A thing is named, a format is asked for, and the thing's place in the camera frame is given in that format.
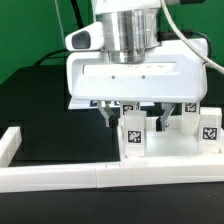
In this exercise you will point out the white U-shaped fence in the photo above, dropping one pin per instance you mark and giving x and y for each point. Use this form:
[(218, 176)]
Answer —
[(126, 172)]

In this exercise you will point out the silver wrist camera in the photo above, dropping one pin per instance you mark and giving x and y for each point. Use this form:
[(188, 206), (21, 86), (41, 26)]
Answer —
[(89, 38)]

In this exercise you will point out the white marker sheet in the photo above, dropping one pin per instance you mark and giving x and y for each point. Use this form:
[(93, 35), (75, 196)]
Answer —
[(88, 104)]

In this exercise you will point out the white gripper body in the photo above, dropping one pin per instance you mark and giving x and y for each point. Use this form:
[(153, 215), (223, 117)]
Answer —
[(171, 73)]

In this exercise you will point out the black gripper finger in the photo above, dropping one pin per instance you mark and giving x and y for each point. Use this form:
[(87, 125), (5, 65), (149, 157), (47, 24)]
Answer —
[(161, 121), (111, 120)]

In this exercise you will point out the white square tabletop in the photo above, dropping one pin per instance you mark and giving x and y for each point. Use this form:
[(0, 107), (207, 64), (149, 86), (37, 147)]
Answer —
[(171, 142)]

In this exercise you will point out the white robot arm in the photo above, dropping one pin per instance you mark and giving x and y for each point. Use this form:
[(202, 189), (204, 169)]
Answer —
[(121, 57)]

